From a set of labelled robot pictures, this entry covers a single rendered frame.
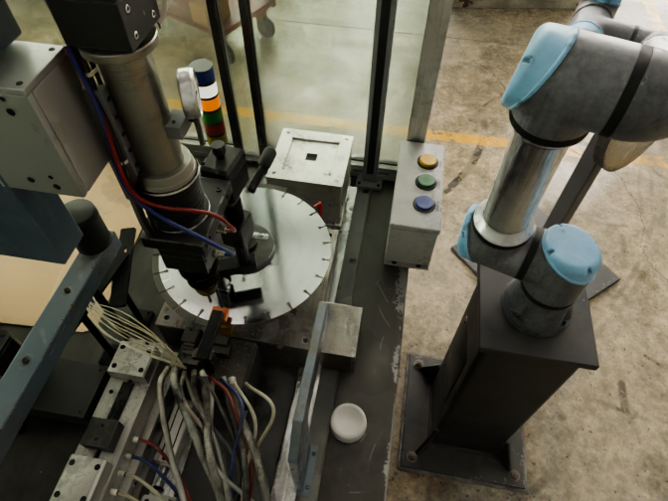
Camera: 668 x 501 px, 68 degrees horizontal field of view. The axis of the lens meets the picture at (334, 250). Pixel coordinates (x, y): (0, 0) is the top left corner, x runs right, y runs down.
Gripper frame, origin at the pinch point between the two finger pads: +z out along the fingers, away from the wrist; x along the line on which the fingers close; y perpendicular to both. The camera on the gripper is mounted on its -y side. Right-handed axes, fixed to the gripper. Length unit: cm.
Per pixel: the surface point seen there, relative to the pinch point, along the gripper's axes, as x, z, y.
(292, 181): 15, 1, -61
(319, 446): -36, 16, -82
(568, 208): 2, 51, 40
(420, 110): 13.2, -7.6, -27.8
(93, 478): -27, 2, -116
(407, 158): 8.8, 1.3, -33.4
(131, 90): -17, -52, -90
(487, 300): -26.7, 16.3, -33.1
